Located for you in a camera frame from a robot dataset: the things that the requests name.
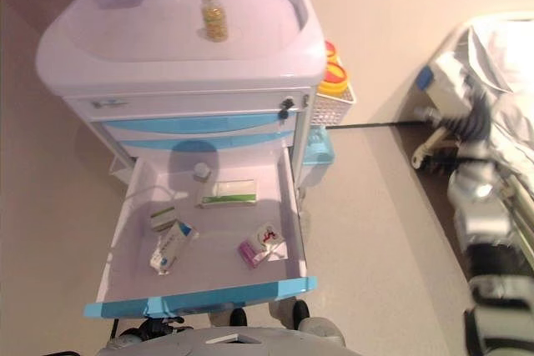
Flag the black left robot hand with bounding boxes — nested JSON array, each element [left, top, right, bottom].
[[133, 316, 187, 338]]

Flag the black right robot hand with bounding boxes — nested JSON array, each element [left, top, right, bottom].
[[437, 93, 501, 165]]

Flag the white drawer blue front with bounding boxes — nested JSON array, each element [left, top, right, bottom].
[[82, 149, 319, 319]]

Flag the yellow pill bottle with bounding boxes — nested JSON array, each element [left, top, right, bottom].
[[199, 0, 229, 43]]

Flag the blue white medicine box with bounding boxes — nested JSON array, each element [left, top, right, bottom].
[[149, 220, 199, 277]]

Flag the small green white medicine box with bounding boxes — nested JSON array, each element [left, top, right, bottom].
[[149, 204, 179, 233]]

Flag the pink medicine box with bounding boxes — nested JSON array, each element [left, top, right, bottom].
[[254, 222, 289, 261], [237, 238, 268, 270]]

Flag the long green white medicine box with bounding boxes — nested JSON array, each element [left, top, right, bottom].
[[194, 178, 258, 210]]

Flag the small white medicine bottle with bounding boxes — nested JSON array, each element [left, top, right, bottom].
[[192, 163, 212, 184]]

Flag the shallow drawer blue front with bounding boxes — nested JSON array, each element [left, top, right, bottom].
[[118, 128, 295, 151], [99, 112, 293, 134]]

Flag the white hospital bed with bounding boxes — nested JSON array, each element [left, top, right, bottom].
[[411, 12, 534, 257]]

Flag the bed caster wheel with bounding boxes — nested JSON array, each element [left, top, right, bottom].
[[411, 151, 435, 172]]

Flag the grey robot torso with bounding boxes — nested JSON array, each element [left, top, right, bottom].
[[95, 324, 347, 356]]

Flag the blue bed clip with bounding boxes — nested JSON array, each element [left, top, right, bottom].
[[416, 66, 437, 90]]

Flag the grey left robot leg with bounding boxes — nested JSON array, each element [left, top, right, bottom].
[[208, 308, 248, 328]]

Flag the grey robot leg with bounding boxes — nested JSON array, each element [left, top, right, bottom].
[[208, 308, 248, 328], [269, 298, 312, 331]]

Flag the white bed blanket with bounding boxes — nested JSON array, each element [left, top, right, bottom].
[[466, 18, 534, 165]]

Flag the grey right robot leg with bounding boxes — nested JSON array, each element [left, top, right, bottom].
[[269, 298, 312, 331]]

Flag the white perforated basket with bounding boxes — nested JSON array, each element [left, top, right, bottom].
[[310, 80, 358, 127]]

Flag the white side bin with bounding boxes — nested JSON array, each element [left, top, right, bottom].
[[108, 158, 134, 186]]

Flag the white bin blue lid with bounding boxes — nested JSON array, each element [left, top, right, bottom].
[[302, 126, 336, 188]]

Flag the white medical cart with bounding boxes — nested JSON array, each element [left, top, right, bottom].
[[35, 0, 358, 323]]

